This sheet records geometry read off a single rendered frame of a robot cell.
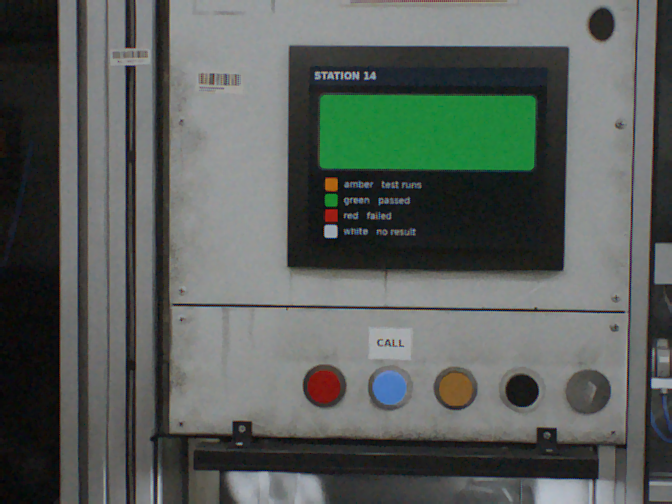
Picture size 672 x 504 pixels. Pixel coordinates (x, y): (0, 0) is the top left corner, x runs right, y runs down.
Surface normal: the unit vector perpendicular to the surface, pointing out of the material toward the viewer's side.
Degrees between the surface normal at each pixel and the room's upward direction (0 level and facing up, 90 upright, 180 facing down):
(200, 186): 90
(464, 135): 90
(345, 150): 90
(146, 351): 90
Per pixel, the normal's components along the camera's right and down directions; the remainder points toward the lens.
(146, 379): -0.06, 0.07
